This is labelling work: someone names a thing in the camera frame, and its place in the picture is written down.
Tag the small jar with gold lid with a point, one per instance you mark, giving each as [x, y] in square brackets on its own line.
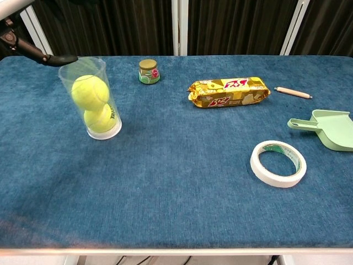
[149, 71]

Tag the blue table cloth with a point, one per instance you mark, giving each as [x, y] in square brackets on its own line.
[193, 165]

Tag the green plastic dustpan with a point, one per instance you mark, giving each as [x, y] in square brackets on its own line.
[333, 132]

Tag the yellow snack packet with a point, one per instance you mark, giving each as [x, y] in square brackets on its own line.
[229, 92]

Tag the white frame post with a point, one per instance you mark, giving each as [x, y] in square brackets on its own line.
[179, 27]
[38, 36]
[293, 27]

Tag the yellow tennis ball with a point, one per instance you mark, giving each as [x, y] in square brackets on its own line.
[89, 92]
[102, 121]

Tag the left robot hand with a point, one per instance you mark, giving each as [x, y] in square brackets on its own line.
[30, 51]

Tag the white tape roll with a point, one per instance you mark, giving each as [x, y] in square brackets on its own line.
[275, 180]

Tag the clear plastic tennis ball tube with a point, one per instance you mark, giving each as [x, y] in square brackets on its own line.
[104, 135]

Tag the black curtain panel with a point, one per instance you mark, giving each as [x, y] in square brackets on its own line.
[110, 27]
[331, 27]
[234, 27]

